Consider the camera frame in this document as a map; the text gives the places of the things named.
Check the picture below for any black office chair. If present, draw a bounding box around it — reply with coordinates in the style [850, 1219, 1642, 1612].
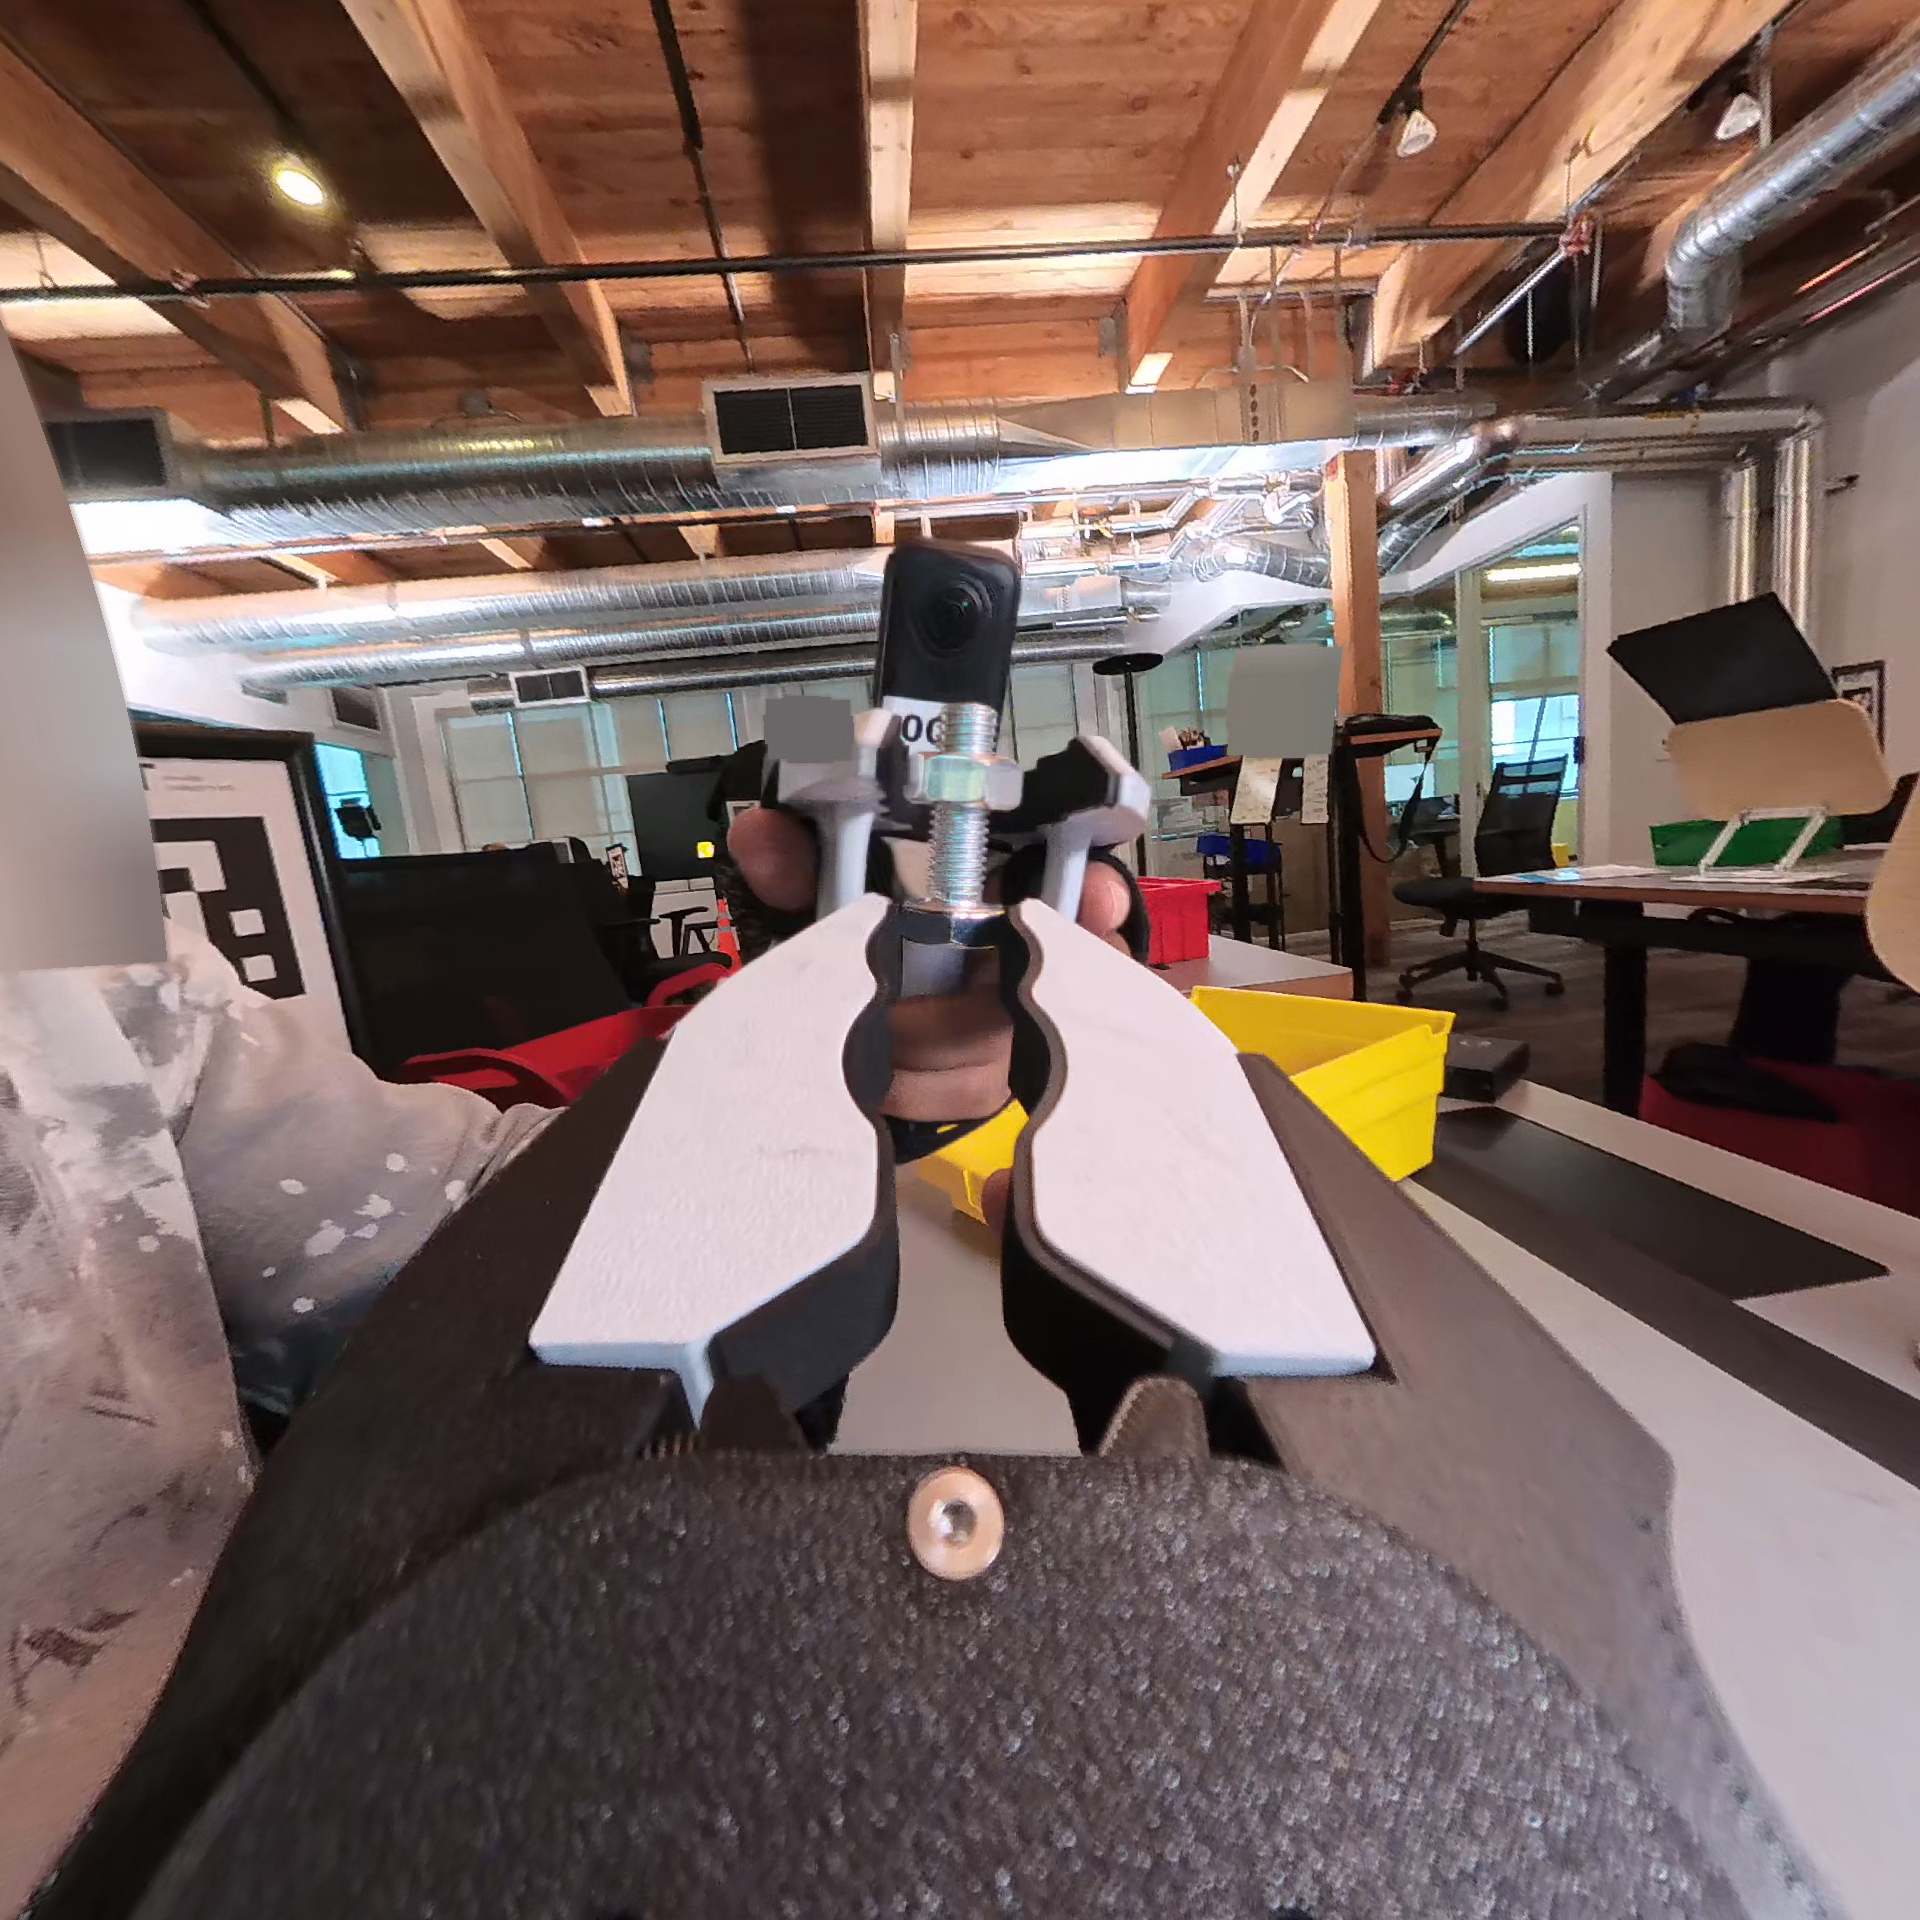
[1393, 759, 1568, 1012]

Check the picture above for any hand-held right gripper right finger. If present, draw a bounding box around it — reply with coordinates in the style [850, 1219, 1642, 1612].
[1003, 902, 1382, 1439]

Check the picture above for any red bag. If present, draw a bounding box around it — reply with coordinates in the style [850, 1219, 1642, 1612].
[1642, 1052, 1920, 1209]

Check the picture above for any wooden desk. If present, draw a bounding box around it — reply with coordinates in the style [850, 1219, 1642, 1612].
[1472, 856, 1920, 1116]

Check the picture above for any black computer monitor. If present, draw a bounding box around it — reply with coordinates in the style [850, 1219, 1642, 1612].
[1605, 592, 1840, 726]

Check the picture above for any framed marker sign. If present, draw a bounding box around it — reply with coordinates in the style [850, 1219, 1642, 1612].
[136, 720, 369, 1039]

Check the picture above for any red plastic tub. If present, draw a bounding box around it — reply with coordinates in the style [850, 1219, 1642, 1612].
[405, 959, 740, 1110]

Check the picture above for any person's left forearm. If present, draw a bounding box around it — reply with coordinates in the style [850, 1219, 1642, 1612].
[165, 916, 576, 1416]

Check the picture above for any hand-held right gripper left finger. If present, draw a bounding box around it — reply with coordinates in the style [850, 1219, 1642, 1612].
[532, 898, 906, 1419]

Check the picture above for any silver hex bolt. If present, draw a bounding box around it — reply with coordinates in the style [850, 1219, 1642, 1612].
[899, 746, 1022, 956]

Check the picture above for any red plastic bin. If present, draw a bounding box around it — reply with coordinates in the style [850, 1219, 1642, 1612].
[1132, 876, 1226, 972]

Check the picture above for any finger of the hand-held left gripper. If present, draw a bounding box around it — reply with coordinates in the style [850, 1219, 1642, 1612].
[765, 696, 895, 912]
[1013, 740, 1156, 909]

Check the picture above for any yellow plastic bin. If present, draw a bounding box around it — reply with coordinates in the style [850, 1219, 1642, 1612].
[918, 986, 1456, 1219]

